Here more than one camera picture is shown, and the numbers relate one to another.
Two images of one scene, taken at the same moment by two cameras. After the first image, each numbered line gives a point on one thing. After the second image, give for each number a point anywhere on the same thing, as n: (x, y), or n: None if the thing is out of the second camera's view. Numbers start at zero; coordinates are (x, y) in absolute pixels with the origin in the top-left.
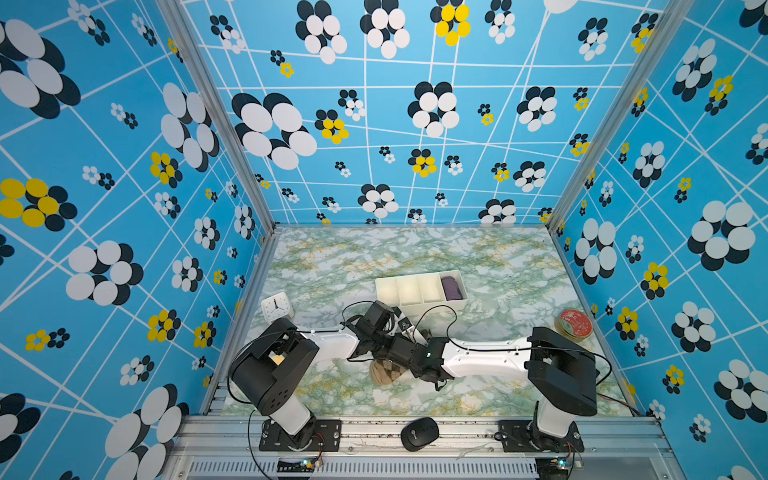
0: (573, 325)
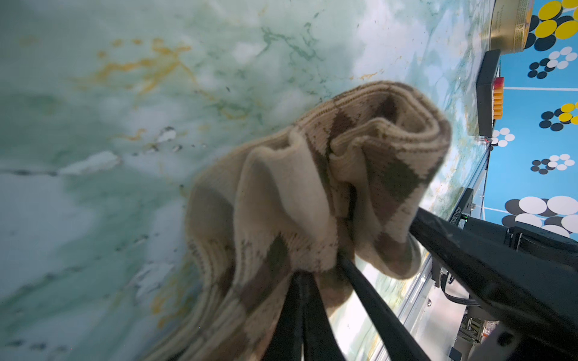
0: (511, 25)
